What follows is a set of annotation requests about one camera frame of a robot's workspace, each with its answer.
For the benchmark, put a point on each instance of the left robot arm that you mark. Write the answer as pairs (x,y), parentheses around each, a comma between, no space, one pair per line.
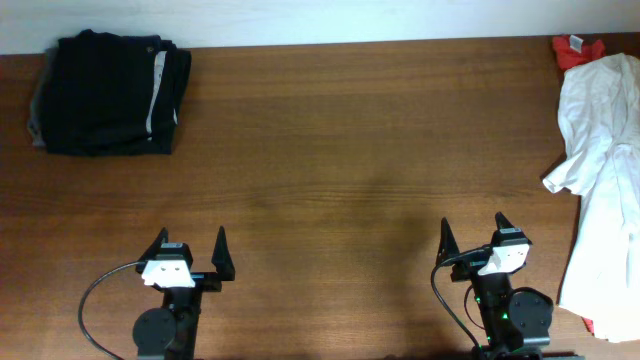
(170,330)

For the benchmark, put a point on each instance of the white t-shirt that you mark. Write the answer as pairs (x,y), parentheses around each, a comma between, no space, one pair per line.
(598,117)

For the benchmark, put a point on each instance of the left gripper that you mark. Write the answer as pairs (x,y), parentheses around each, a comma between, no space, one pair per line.
(208,279)

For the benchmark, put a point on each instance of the folded black clothes stack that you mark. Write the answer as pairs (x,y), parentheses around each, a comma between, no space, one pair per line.
(102,94)

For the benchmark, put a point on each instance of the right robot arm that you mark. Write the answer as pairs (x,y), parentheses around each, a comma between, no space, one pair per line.
(516,321)

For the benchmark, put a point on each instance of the red t-shirt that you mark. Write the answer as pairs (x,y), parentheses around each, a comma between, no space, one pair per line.
(572,51)

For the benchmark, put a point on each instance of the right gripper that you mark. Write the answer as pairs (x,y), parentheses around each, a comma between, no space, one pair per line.
(463,270)

